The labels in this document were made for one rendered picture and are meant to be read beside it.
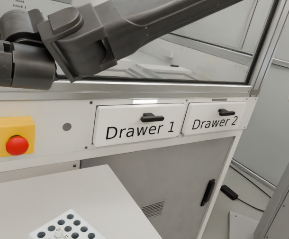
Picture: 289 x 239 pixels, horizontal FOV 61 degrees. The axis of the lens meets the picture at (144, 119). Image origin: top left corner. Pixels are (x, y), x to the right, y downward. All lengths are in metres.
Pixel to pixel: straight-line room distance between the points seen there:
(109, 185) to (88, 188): 0.05
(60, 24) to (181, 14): 0.15
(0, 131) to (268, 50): 0.88
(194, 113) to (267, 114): 1.59
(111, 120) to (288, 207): 1.19
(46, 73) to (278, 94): 2.11
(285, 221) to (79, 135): 1.29
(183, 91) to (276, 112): 1.63
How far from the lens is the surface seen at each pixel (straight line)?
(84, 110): 0.61
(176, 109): 0.75
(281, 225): 1.66
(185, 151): 0.93
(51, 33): 0.33
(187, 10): 0.36
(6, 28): 0.40
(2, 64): 0.33
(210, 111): 0.86
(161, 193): 0.98
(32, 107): 0.58
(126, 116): 0.65
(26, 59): 0.34
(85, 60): 0.34
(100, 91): 0.61
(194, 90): 0.79
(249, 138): 2.46
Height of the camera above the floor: 1.15
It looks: 23 degrees down
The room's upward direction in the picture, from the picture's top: 12 degrees clockwise
